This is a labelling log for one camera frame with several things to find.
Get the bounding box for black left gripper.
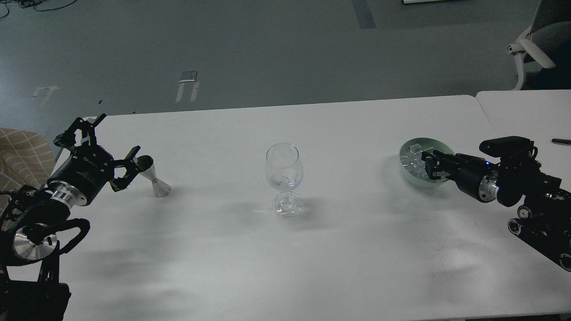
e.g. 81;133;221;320
47;113;141;206

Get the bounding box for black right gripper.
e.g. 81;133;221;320
422;150;499;203

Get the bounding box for steel cocktail jigger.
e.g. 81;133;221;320
136;155;171;198

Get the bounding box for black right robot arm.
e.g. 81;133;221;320
421;136;571;272

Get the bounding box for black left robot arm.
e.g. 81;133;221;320
1;114;141;321

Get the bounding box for clear ice cubes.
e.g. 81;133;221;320
400;143;428;180

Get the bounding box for clear wine glass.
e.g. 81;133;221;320
265;142;304;218

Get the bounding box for green bowl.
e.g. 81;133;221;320
398;137;455;188

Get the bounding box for beige checkered cushion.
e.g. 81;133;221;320
0;128;55;191

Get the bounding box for black pen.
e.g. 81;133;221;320
551;138;571;146

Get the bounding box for white grey office chair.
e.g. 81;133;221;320
506;0;571;90

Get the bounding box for black floor cables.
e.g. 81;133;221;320
0;0;79;19

